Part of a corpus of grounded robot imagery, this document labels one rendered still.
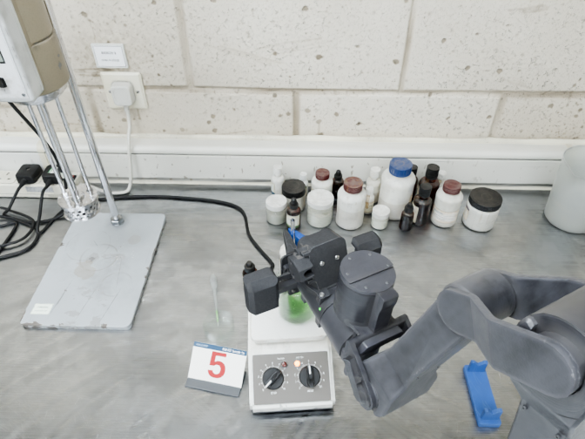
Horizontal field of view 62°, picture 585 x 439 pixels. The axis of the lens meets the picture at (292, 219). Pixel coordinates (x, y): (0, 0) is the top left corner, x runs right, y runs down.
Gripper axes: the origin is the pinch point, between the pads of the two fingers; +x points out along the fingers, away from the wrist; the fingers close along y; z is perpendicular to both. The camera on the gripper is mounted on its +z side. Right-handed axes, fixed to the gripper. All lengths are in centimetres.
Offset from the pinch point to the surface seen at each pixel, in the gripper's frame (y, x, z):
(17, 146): 38, 69, -15
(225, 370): 12.5, 0.9, -23.7
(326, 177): -21.9, 31.8, -17.2
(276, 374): 6.3, -5.8, -19.0
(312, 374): 1.3, -8.1, -19.3
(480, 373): -25.0, -16.5, -25.0
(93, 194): 23.9, 34.4, -7.8
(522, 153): -64, 19, -16
